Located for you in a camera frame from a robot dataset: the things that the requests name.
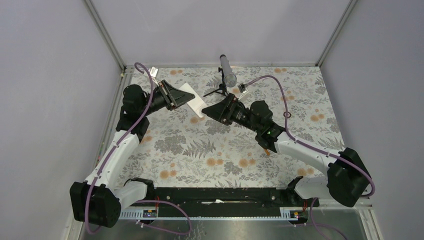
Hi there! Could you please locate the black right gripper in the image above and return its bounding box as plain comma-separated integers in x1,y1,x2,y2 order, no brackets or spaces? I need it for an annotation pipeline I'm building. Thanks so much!
201,93,261,134

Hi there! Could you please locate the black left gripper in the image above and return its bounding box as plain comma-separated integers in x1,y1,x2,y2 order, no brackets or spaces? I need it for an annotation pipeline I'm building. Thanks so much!
140,79,195,117

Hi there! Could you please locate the white air conditioner remote control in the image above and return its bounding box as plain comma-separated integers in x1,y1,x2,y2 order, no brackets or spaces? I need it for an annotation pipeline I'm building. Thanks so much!
179,83,208,118

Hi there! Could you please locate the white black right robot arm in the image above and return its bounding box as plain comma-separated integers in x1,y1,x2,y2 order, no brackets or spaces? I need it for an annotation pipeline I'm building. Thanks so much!
201,93,375,208

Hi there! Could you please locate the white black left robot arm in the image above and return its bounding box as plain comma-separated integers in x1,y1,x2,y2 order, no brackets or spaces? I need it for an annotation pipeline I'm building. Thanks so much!
69,80,196,228

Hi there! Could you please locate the floral patterned table mat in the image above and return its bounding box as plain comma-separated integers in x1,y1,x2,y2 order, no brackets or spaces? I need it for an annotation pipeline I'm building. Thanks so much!
116,67,345,188

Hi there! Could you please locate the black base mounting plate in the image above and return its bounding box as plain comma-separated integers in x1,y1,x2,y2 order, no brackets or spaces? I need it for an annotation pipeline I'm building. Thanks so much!
122,187,320,220

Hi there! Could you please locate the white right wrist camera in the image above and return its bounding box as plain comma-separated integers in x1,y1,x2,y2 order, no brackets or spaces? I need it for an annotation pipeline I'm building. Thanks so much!
237,83,250,102

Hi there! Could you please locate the aluminium frame rail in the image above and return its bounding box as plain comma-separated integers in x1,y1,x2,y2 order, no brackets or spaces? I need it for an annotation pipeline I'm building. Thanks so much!
82,0,127,73

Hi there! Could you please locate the slotted grey cable duct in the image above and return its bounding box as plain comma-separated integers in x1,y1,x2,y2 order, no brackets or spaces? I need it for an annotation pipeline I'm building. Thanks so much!
115,207,309,222

